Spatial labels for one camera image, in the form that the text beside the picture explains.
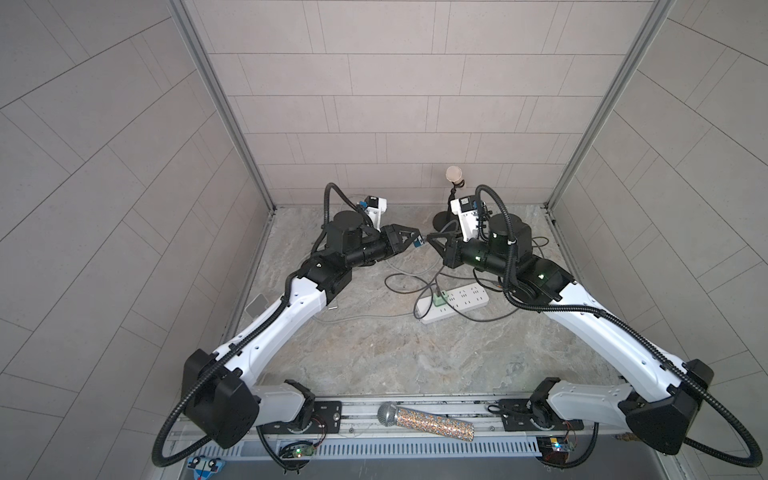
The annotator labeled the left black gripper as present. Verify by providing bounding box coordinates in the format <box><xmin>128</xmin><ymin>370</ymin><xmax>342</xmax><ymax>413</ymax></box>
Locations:
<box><xmin>340</xmin><ymin>226</ymin><xmax>418</xmax><ymax>271</ymax></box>

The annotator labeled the dark grey charging cable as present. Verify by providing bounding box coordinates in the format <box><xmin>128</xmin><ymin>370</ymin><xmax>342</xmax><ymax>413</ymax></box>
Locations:
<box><xmin>383</xmin><ymin>230</ymin><xmax>550</xmax><ymax>323</ymax></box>

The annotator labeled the green charger plug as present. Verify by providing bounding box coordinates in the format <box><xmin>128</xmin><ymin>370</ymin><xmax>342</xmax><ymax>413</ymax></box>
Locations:
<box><xmin>432</xmin><ymin>291</ymin><xmax>451</xmax><ymax>307</ymax></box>

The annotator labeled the white power strip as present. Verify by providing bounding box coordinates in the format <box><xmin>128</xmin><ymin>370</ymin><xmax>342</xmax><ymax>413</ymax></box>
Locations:
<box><xmin>415</xmin><ymin>283</ymin><xmax>489</xmax><ymax>324</ymax></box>

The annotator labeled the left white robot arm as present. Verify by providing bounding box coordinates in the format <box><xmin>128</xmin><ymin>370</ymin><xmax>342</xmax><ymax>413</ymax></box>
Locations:
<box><xmin>151</xmin><ymin>183</ymin><xmax>422</xmax><ymax>468</ymax></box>

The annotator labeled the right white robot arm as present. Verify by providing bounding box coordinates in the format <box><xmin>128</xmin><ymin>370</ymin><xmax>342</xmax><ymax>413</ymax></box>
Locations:
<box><xmin>427</xmin><ymin>185</ymin><xmax>763</xmax><ymax>468</ymax></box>

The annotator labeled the beige microphone on stand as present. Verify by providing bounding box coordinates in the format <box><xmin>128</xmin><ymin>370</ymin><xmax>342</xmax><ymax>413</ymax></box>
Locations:
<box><xmin>432</xmin><ymin>166</ymin><xmax>465</xmax><ymax>231</ymax></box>

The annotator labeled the grey plastic holder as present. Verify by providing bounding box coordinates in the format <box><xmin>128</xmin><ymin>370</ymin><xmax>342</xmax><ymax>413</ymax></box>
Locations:
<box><xmin>244</xmin><ymin>293</ymin><xmax>271</xmax><ymax>320</ymax></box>

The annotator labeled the glitter handheld microphone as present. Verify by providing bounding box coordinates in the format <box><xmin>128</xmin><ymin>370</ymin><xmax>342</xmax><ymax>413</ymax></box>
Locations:
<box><xmin>377</xmin><ymin>402</ymin><xmax>475</xmax><ymax>442</ymax></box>

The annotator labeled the right circuit board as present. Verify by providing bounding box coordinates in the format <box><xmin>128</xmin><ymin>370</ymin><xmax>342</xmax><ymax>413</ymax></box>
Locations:
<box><xmin>536</xmin><ymin>436</ymin><xmax>574</xmax><ymax>465</ymax></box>

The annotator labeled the circuit board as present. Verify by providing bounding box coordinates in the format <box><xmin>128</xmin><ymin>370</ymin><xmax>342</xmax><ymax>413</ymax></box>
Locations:
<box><xmin>279</xmin><ymin>441</ymin><xmax>317</xmax><ymax>460</ymax></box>
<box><xmin>536</xmin><ymin>436</ymin><xmax>574</xmax><ymax>465</ymax></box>

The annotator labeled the left circuit board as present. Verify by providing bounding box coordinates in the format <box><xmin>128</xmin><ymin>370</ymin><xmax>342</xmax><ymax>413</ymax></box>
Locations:
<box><xmin>279</xmin><ymin>441</ymin><xmax>317</xmax><ymax>460</ymax></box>

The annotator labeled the blue toy figure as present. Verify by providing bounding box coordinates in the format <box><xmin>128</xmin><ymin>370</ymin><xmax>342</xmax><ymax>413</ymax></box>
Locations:
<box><xmin>186</xmin><ymin>455</ymin><xmax>226</xmax><ymax>480</ymax></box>

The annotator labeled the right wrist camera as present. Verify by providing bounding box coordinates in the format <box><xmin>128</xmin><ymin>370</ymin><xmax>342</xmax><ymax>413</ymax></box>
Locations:
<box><xmin>450</xmin><ymin>195</ymin><xmax>485</xmax><ymax>242</ymax></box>

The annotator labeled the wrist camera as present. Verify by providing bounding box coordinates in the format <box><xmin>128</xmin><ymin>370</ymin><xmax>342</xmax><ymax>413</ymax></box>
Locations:
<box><xmin>361</xmin><ymin>196</ymin><xmax>387</xmax><ymax>230</ymax></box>
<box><xmin>450</xmin><ymin>195</ymin><xmax>485</xmax><ymax>242</ymax></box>

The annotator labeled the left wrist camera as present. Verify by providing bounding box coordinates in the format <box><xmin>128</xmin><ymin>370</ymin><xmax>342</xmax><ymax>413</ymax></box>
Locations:
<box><xmin>361</xmin><ymin>196</ymin><xmax>387</xmax><ymax>230</ymax></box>

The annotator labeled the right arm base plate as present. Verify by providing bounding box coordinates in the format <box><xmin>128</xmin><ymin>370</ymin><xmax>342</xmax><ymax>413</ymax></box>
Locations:
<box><xmin>486</xmin><ymin>399</ymin><xmax>584</xmax><ymax>432</ymax></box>

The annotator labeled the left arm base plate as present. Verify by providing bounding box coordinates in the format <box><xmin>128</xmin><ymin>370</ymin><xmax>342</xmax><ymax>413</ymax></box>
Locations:
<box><xmin>260</xmin><ymin>400</ymin><xmax>343</xmax><ymax>435</ymax></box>

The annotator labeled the aluminium rail frame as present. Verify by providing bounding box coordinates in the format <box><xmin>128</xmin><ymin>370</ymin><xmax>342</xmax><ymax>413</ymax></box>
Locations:
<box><xmin>167</xmin><ymin>389</ymin><xmax>673</xmax><ymax>463</ymax></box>

